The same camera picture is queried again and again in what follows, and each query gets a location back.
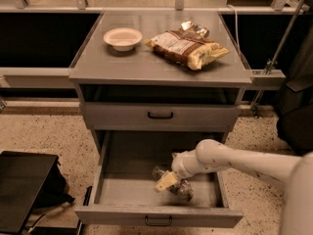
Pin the black middle drawer handle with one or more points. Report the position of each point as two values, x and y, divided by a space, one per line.
158 221

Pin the open grey middle drawer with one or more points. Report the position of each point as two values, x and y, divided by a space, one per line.
124 189

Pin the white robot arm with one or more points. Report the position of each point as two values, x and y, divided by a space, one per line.
293 174

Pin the black drawer handle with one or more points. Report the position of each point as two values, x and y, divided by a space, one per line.
158 221
158 116

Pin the grey drawer cabinet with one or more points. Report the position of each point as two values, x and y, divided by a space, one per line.
139 91

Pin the yellow brown chip bag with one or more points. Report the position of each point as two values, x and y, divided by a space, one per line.
188 46

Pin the white bowl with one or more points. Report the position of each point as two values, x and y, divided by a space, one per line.
123 39

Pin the grey metal railing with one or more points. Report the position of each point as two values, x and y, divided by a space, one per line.
39 77

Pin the black office chair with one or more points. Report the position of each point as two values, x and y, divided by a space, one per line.
294 100

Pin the black upper drawer handle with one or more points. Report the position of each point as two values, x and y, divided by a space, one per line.
158 116

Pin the closed grey upper drawer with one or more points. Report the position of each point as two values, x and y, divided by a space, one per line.
131 116

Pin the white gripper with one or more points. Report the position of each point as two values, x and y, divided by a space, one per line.
180 169

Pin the clear plastic water bottle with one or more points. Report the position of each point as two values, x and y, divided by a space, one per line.
182 188

